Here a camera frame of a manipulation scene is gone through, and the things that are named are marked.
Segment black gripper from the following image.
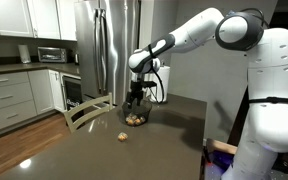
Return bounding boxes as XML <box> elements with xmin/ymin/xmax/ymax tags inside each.
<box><xmin>126</xmin><ymin>73</ymin><xmax>144</xmax><ymax>106</ymax></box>

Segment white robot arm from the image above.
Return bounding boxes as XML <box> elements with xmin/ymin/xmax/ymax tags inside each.
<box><xmin>127</xmin><ymin>8</ymin><xmax>288</xmax><ymax>180</ymax></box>

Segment wrapped snack on counter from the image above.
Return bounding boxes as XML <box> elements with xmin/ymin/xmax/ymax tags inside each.
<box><xmin>118</xmin><ymin>132</ymin><xmax>128</xmax><ymax>142</ymax></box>

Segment white wooden chair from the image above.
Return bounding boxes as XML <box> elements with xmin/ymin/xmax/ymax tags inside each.
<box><xmin>64</xmin><ymin>93</ymin><xmax>113</xmax><ymax>133</ymax></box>

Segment white paper towel roll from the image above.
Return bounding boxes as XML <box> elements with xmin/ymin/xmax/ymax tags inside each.
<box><xmin>150</xmin><ymin>66</ymin><xmax>170</xmax><ymax>102</ymax></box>

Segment stainless steel refrigerator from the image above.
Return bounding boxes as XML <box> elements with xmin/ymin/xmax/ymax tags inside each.
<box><xmin>74</xmin><ymin>0</ymin><xmax>141</xmax><ymax>105</ymax></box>

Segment silver toaster oven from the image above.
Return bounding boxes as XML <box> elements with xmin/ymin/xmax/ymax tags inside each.
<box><xmin>38</xmin><ymin>47</ymin><xmax>67</xmax><ymax>63</ymax></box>

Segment white upper kitchen cabinets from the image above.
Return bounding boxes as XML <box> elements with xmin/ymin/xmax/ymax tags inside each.
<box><xmin>0</xmin><ymin>0</ymin><xmax>79</xmax><ymax>41</ymax></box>

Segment white kitchen cabinets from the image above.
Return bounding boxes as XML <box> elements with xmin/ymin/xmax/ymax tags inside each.
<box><xmin>0</xmin><ymin>0</ymin><xmax>79</xmax><ymax>41</ymax></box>
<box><xmin>0</xmin><ymin>69</ymin><xmax>57</xmax><ymax>131</ymax></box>

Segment white lower kitchen cabinets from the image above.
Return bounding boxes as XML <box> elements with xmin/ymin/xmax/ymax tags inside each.
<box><xmin>0</xmin><ymin>69</ymin><xmax>57</xmax><ymax>131</ymax></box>

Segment black wire mesh basket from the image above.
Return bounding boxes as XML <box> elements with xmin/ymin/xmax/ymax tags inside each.
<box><xmin>122</xmin><ymin>100</ymin><xmax>152</xmax><ymax>127</ymax></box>

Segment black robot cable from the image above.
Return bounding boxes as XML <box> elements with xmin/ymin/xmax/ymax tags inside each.
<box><xmin>147</xmin><ymin>44</ymin><xmax>165</xmax><ymax>104</ymax></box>

